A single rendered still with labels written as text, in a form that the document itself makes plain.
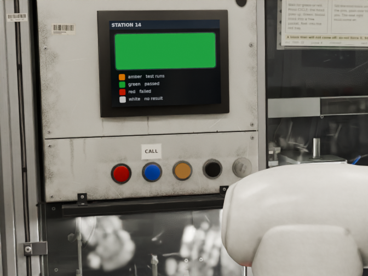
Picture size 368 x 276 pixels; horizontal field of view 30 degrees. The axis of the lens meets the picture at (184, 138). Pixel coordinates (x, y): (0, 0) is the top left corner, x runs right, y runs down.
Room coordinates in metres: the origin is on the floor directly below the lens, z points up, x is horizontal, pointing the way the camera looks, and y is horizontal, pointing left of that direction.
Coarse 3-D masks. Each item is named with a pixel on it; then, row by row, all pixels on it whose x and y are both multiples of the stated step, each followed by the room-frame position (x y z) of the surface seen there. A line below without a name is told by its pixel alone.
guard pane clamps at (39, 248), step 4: (24, 244) 1.29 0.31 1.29; (28, 244) 1.29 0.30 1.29; (32, 244) 1.29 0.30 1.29; (36, 244) 1.29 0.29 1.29; (40, 244) 1.29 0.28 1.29; (44, 244) 1.29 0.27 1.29; (24, 248) 1.29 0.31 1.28; (28, 248) 1.29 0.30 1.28; (32, 248) 1.29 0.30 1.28; (36, 248) 1.29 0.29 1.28; (40, 248) 1.29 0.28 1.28; (44, 248) 1.29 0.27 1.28; (24, 252) 1.29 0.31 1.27; (28, 252) 1.29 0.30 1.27; (32, 252) 1.29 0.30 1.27; (36, 252) 1.29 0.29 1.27; (40, 252) 1.29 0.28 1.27; (44, 252) 1.29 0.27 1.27
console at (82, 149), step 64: (64, 0) 1.30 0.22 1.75; (128, 0) 1.32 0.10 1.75; (192, 0) 1.34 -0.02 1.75; (64, 64) 1.30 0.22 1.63; (256, 64) 1.36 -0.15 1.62; (64, 128) 1.29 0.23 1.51; (128, 128) 1.32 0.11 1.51; (192, 128) 1.34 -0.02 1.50; (256, 128) 1.36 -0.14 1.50; (64, 192) 1.29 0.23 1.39; (128, 192) 1.31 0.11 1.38; (192, 192) 1.34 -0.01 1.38
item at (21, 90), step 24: (24, 0) 1.29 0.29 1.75; (24, 24) 1.29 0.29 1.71; (24, 48) 1.29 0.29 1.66; (24, 72) 1.29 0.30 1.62; (24, 96) 1.29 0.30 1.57; (24, 120) 1.30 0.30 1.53; (24, 144) 1.29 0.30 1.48; (24, 168) 1.29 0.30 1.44; (24, 192) 1.29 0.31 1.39; (24, 216) 1.30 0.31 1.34; (24, 240) 1.29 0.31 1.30; (24, 264) 1.29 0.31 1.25
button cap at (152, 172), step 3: (150, 165) 1.31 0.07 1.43; (153, 165) 1.31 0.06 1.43; (147, 168) 1.31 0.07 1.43; (150, 168) 1.31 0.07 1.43; (153, 168) 1.31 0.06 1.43; (156, 168) 1.31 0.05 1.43; (147, 171) 1.31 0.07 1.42; (150, 171) 1.31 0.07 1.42; (153, 171) 1.31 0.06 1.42; (156, 171) 1.31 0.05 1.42; (159, 171) 1.32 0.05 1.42; (147, 174) 1.31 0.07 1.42; (150, 174) 1.31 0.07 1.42; (153, 174) 1.31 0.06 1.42; (156, 174) 1.31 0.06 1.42; (159, 174) 1.32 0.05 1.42; (147, 177) 1.31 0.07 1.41; (150, 177) 1.31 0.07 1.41; (153, 177) 1.31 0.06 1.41; (156, 177) 1.31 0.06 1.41
